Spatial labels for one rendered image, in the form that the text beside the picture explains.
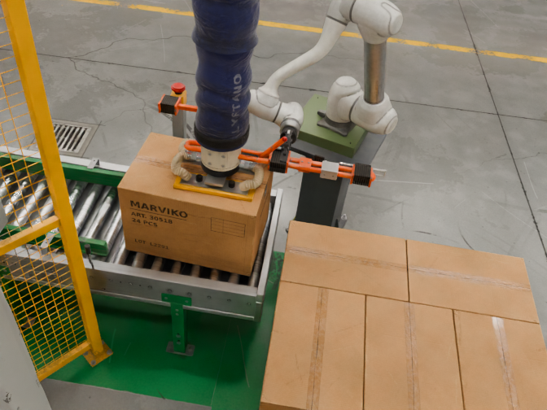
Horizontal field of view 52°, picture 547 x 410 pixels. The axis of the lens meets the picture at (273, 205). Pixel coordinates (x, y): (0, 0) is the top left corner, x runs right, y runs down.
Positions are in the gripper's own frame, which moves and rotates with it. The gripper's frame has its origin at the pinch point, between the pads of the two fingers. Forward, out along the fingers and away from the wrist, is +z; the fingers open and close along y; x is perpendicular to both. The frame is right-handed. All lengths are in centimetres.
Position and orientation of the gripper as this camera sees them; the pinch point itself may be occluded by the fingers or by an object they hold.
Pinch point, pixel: (283, 161)
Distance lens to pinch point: 235.2
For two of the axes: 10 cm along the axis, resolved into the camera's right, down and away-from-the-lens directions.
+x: -9.9, -1.6, 0.3
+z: -1.4, 6.7, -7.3
